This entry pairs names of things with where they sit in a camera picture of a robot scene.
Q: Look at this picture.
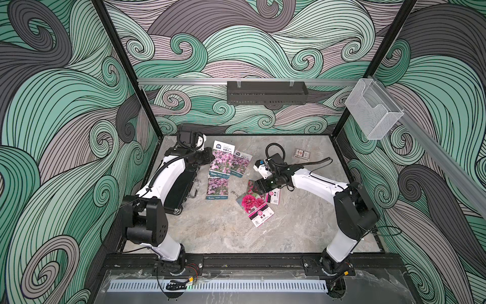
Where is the pink flower packet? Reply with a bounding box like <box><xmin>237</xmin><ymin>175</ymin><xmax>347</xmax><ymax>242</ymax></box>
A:
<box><xmin>247</xmin><ymin>180</ymin><xmax>280</xmax><ymax>205</ymax></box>

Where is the purple flower seed packet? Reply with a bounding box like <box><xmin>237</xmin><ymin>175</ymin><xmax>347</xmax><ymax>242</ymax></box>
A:
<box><xmin>206</xmin><ymin>177</ymin><xmax>229</xmax><ymax>200</ymax></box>
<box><xmin>209</xmin><ymin>141</ymin><xmax>235</xmax><ymax>179</ymax></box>
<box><xmin>230</xmin><ymin>150</ymin><xmax>253</xmax><ymax>178</ymax></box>

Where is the purple flower seed packet front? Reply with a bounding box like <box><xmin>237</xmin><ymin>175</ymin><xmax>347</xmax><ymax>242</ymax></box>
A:
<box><xmin>206</xmin><ymin>177</ymin><xmax>229</xmax><ymax>200</ymax></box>

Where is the pink carnation seed packet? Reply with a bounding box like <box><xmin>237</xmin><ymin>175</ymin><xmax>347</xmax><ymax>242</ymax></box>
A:
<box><xmin>236</xmin><ymin>193</ymin><xmax>275</xmax><ymax>227</ymax></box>

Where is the purple flower seed packet back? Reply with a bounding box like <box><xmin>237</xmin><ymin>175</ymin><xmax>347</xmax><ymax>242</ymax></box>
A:
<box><xmin>230</xmin><ymin>150</ymin><xmax>253</xmax><ymax>178</ymax></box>

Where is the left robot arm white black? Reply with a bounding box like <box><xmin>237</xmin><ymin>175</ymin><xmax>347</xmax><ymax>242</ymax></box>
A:
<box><xmin>120</xmin><ymin>147</ymin><xmax>215</xmax><ymax>272</ymax></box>

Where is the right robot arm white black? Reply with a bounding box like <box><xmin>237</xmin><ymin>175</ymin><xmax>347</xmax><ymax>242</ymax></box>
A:
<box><xmin>253</xmin><ymin>164</ymin><xmax>380</xmax><ymax>277</ymax></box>

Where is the small red white card box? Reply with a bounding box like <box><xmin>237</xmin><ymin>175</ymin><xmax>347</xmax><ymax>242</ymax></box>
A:
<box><xmin>294</xmin><ymin>149</ymin><xmax>311</xmax><ymax>160</ymax></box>

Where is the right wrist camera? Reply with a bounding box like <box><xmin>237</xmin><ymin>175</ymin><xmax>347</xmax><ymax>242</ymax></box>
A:
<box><xmin>253</xmin><ymin>158</ymin><xmax>273</xmax><ymax>179</ymax></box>

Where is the black wall tray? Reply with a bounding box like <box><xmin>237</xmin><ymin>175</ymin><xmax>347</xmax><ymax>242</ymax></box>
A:
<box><xmin>227</xmin><ymin>82</ymin><xmax>309</xmax><ymax>107</ymax></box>

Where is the aluminium rail back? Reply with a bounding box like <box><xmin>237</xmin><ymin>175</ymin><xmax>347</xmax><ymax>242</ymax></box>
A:
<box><xmin>137</xmin><ymin>77</ymin><xmax>359</xmax><ymax>87</ymax></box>

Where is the aluminium rail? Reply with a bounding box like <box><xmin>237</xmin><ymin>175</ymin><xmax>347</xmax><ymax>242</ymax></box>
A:
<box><xmin>137</xmin><ymin>77</ymin><xmax>359</xmax><ymax>87</ymax></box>
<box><xmin>377</xmin><ymin>81</ymin><xmax>485</xmax><ymax>217</ymax></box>

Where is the clear plastic wall holder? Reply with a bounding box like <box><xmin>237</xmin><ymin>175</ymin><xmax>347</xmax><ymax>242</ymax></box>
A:
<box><xmin>345</xmin><ymin>78</ymin><xmax>403</xmax><ymax>140</ymax></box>

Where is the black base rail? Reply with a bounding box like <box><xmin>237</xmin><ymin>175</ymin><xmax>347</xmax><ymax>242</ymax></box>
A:
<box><xmin>101</xmin><ymin>253</ymin><xmax>404</xmax><ymax>278</ymax></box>

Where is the white slotted cable duct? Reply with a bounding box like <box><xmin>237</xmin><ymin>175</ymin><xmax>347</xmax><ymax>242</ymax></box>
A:
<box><xmin>107</xmin><ymin>279</ymin><xmax>328</xmax><ymax>293</ymax></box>

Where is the aluminium rail right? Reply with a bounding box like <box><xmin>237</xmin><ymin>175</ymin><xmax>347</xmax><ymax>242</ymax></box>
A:
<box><xmin>377</xmin><ymin>81</ymin><xmax>485</xmax><ymax>217</ymax></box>

